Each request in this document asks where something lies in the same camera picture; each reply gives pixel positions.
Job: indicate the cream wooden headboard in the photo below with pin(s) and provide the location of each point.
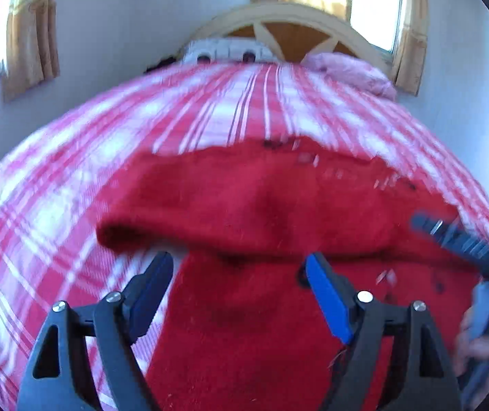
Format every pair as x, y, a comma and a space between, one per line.
291, 31

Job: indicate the beige left side curtain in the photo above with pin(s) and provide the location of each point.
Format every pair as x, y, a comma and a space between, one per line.
31, 46

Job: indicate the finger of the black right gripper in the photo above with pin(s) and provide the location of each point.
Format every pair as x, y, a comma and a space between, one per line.
453, 238

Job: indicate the pink pillow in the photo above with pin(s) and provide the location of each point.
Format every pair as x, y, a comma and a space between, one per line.
351, 71

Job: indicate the black object beside bed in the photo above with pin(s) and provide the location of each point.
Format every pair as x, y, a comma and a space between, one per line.
165, 62

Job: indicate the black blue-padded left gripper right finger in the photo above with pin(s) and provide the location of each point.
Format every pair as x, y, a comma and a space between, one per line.
393, 357

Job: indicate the white patterned pillow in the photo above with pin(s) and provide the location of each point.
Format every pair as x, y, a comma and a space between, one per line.
233, 49

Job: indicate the person's hand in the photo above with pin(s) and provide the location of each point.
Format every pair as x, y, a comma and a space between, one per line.
466, 347

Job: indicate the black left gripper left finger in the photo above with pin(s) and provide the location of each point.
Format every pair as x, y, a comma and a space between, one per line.
58, 375

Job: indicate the red white plaid bedspread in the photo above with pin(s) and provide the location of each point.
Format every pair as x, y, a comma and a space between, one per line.
56, 185

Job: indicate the red knitted feather-pattern sweater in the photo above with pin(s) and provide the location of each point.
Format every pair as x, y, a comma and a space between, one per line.
241, 332

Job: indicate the bright window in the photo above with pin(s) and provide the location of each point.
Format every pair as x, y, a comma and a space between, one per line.
377, 21

